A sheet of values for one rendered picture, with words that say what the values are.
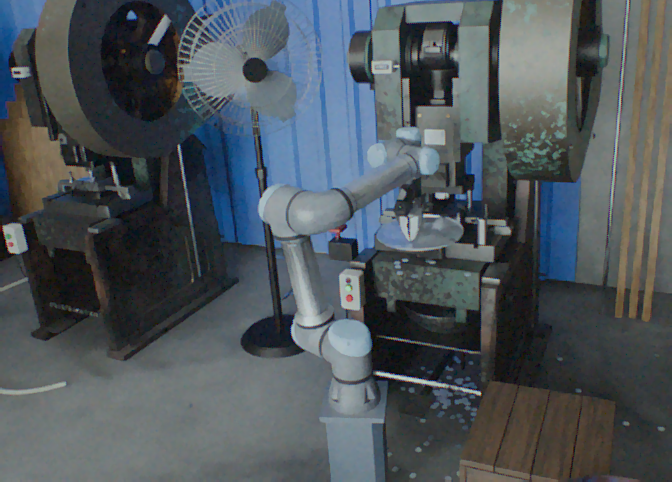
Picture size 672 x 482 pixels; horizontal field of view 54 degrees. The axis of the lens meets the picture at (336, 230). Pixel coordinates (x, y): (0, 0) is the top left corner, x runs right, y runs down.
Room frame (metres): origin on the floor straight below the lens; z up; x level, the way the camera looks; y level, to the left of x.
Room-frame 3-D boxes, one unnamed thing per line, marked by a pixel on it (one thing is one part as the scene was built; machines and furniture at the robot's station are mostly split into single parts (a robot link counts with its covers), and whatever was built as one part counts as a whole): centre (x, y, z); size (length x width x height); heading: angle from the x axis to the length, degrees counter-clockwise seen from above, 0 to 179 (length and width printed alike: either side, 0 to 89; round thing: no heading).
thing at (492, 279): (2.32, -0.71, 0.45); 0.92 x 0.12 x 0.90; 153
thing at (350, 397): (1.64, -0.02, 0.50); 0.15 x 0.15 x 0.10
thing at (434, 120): (2.28, -0.39, 1.04); 0.17 x 0.15 x 0.30; 153
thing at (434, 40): (2.32, -0.40, 1.27); 0.21 x 0.12 x 0.34; 153
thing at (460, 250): (2.32, -0.40, 0.68); 0.45 x 0.30 x 0.06; 63
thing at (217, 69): (3.16, 0.18, 0.80); 1.24 x 0.65 x 1.59; 153
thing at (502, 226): (2.24, -0.55, 0.76); 0.17 x 0.06 x 0.10; 63
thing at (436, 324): (2.32, -0.40, 0.36); 0.34 x 0.34 x 0.10
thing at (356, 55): (2.45, -0.19, 1.31); 0.22 x 0.12 x 0.22; 153
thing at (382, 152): (1.93, -0.18, 1.09); 0.11 x 0.11 x 0.08; 41
